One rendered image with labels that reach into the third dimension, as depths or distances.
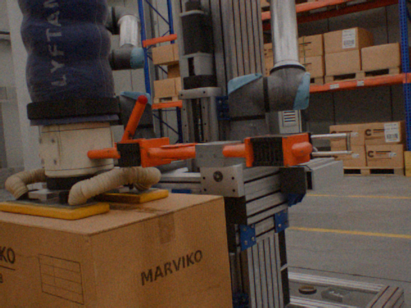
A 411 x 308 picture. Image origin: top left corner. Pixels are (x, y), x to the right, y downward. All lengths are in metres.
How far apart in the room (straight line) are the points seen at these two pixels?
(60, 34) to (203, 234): 0.57
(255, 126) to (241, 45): 0.43
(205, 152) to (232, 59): 0.90
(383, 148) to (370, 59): 1.45
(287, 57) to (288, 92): 0.12
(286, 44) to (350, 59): 6.85
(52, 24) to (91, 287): 0.60
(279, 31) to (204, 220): 0.74
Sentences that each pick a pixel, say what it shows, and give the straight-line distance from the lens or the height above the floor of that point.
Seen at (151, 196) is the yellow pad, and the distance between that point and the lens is 1.19.
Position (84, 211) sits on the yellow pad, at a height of 0.96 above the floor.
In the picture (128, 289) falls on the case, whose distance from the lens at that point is 0.99.
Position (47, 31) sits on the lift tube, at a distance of 1.19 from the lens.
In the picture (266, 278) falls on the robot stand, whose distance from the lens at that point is 1.96.
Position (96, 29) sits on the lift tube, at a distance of 1.21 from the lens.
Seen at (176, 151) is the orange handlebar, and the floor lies 1.08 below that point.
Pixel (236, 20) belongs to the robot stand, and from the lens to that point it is 1.83.
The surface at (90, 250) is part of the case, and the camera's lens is 0.93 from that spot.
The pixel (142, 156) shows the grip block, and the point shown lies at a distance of 1.01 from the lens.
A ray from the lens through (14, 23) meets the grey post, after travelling 4.91.
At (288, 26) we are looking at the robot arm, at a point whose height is 1.41.
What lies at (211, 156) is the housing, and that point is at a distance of 0.89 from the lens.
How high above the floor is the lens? 1.13
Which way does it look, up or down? 3 degrees down
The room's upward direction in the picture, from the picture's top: 5 degrees counter-clockwise
